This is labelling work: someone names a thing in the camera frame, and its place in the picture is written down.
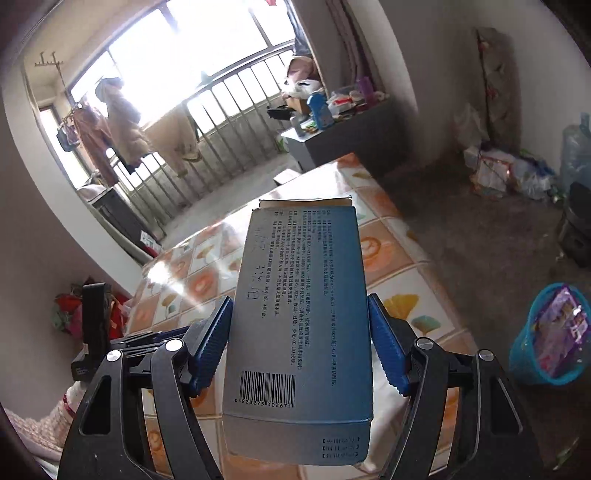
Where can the wall coat hooks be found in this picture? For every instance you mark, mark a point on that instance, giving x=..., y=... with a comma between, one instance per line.
x=48, y=62

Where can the red bag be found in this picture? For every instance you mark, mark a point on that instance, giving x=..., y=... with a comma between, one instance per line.
x=69, y=307

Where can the metal window railing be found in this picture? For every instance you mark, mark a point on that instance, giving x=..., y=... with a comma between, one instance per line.
x=221, y=110

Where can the floor litter pile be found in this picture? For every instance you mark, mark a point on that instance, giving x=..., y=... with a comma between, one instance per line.
x=508, y=173

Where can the grey curtain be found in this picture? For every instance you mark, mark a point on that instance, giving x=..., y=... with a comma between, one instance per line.
x=346, y=41

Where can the white green paper bag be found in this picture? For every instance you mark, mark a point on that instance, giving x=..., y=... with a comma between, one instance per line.
x=282, y=144

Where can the hanging cream garment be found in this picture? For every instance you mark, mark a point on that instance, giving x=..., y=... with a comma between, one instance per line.
x=175, y=138

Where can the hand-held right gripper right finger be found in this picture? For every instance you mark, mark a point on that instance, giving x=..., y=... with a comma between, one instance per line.
x=388, y=350

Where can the folded patterned mat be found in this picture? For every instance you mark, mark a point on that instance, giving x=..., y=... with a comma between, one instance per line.
x=496, y=83

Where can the white black plastic bag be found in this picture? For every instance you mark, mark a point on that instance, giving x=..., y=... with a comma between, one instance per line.
x=302, y=87

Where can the large blue water jug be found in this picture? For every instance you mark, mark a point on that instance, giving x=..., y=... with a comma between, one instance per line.
x=577, y=147

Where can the grey black rice cooker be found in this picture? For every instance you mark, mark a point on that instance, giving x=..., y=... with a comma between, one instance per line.
x=577, y=226

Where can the dark cabinet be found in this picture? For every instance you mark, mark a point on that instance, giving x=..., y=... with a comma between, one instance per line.
x=120, y=217

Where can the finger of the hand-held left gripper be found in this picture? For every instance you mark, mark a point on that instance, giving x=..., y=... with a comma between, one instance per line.
x=152, y=339

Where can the pile of small packets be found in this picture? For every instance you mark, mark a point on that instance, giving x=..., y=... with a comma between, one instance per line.
x=344, y=101

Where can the grey cabinet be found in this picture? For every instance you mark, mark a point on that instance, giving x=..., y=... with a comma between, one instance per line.
x=341, y=138

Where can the purple cup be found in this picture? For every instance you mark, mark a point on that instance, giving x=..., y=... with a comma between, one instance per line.
x=364, y=87

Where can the hanging pink garment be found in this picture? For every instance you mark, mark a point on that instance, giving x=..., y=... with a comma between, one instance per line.
x=94, y=143

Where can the purple snack bag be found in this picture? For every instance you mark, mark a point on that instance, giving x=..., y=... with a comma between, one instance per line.
x=563, y=318

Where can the hanging beige jacket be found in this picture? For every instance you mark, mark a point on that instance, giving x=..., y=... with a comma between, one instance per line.
x=124, y=124

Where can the blue detergent bottle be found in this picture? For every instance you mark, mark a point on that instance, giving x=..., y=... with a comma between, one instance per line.
x=320, y=110

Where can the white cloth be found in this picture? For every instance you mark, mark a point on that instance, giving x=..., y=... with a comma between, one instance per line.
x=41, y=424

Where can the hanging blue jeans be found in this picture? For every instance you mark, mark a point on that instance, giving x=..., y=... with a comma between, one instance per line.
x=300, y=46

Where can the brown cardboard box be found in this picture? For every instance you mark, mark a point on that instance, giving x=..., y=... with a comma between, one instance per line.
x=298, y=104

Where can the black flat case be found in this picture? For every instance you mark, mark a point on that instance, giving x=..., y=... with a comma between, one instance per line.
x=278, y=113

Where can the blue plastic basket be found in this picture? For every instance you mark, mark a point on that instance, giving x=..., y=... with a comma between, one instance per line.
x=526, y=360

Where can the pink cloth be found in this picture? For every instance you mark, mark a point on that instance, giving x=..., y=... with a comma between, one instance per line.
x=302, y=69

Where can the blue grey cardboard box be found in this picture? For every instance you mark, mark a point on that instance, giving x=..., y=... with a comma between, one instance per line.
x=300, y=300

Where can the small flat floor box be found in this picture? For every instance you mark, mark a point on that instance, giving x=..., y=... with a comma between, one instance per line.
x=286, y=177

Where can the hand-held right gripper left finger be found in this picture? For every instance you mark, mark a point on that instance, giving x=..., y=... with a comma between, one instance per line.
x=210, y=350

